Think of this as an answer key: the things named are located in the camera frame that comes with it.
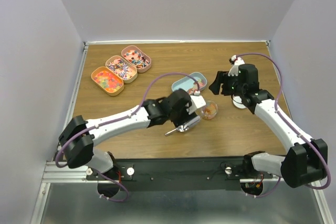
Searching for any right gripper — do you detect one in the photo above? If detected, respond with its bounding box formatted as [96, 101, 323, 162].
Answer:
[208, 70, 245, 97]

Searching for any metal scoop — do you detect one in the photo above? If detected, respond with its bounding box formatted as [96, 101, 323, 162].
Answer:
[165, 115, 201, 136]

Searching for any clear plastic cup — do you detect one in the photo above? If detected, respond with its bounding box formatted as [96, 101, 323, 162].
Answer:
[199, 100, 218, 120]

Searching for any grey candy tray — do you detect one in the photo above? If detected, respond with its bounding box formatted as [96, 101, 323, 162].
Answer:
[171, 72, 207, 94]

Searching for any orange candy tray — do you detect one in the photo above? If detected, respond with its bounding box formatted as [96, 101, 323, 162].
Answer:
[91, 67, 124, 97]

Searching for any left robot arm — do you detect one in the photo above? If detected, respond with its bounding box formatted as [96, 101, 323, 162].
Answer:
[58, 89, 206, 179]

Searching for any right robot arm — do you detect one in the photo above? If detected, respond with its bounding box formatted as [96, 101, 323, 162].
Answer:
[209, 64, 330, 188]

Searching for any white round lid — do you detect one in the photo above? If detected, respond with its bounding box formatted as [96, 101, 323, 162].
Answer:
[232, 96, 246, 109]

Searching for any pink candy tray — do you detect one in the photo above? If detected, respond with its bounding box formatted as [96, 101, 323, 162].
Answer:
[121, 45, 152, 73]

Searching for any beige candy tray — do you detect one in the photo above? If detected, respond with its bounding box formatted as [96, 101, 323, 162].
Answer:
[106, 56, 138, 84]

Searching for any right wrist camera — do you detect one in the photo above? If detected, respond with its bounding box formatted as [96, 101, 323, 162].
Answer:
[228, 55, 245, 77]

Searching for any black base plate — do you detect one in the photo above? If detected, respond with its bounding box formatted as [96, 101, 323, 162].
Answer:
[117, 156, 252, 192]

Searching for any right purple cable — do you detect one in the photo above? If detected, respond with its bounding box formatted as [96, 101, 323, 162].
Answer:
[230, 52, 331, 199]

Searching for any purple cable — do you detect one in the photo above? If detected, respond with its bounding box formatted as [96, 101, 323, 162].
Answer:
[230, 52, 331, 199]
[54, 72, 201, 202]

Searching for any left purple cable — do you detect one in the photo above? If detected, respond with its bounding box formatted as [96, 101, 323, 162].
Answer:
[54, 72, 201, 202]

